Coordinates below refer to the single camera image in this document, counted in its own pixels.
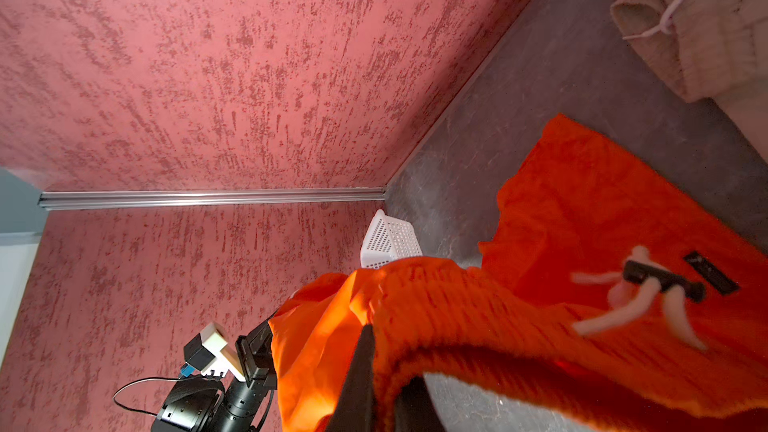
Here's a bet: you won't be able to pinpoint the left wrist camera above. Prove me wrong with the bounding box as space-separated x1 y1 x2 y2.
180 322 245 382

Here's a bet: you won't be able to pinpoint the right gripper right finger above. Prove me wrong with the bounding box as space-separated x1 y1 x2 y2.
394 376 446 432

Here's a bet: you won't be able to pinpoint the white plastic laundry basket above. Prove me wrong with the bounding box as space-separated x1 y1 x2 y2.
360 209 423 269

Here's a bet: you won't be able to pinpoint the orange shorts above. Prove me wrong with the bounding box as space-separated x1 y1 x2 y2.
270 115 767 431

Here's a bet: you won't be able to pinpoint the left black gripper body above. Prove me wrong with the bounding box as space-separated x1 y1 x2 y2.
151 321 277 431

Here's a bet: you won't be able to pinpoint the beige drawstring shorts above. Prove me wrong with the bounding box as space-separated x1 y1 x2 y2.
610 0 767 157

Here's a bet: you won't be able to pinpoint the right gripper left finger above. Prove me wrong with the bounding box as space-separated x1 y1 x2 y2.
325 325 375 432

